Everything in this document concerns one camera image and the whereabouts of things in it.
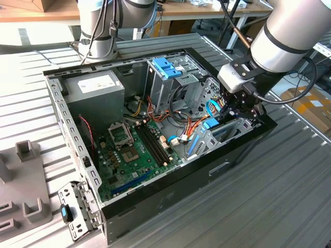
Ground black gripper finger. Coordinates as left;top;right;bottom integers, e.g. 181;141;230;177
219;89;244;122
232;99;266;121

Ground coloured power wire black plug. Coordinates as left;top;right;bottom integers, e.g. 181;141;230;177
217;96;227;114

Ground blue data wire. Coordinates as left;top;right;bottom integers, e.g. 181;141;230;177
206;99;221;117

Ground hard disk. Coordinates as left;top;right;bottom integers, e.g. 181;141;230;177
186;117;240;157

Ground metal disk bay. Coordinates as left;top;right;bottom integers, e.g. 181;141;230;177
185;113;262;160

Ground cardboard box with labels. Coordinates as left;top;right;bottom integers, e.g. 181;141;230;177
280;86;331;134

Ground large brown cardboard boxes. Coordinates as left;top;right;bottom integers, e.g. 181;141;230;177
245;24;262;42

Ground metal drive cage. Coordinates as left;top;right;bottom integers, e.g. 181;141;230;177
143;53;209;116

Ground black tripod stand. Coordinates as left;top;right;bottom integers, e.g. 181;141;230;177
217;0;240;51

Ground blue plastic drive latch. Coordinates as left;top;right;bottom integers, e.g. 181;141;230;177
152;57;184;80

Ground black RAM slot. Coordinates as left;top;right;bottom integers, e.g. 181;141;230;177
144;122;173;163
135;126;164;167
141;123;170;165
138;125;167;166

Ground cardboard box under desk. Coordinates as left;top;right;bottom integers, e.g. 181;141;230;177
156;20;196;37

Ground long wooden desk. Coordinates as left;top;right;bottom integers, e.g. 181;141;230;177
0;0;275;50

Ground black open PC case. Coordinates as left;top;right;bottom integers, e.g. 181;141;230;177
42;47;279;245

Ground CPU socket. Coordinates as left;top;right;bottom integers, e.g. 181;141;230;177
121;145;142;164

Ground green motherboard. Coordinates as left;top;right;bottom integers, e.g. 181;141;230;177
97;120;187;204

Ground blue expansion slot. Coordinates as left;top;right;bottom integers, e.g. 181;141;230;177
111;168;153;196

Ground grey power supply unit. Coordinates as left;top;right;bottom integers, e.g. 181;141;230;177
63;69;126;135

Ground grey parts rack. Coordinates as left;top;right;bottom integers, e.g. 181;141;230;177
0;139;54;235

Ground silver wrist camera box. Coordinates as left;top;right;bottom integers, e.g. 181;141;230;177
216;60;256;94

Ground orange wire bundle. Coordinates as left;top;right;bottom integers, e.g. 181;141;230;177
146;95;209;142

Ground metal slat shelf frame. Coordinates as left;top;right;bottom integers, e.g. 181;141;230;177
311;38;331;69

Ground white plug with blue wire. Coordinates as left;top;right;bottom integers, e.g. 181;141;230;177
167;135;182;147

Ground yellow black wire bundle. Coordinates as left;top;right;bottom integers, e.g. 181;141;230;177
130;99;144;117

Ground metal socket cover frame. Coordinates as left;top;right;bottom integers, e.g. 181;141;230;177
107;122;134;150

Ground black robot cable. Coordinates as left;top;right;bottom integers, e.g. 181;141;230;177
80;0;122;65

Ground red black fan wire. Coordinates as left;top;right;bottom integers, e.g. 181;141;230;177
78;115;96;156

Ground hinged metal slot bracket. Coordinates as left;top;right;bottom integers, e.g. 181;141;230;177
57;180;102;242

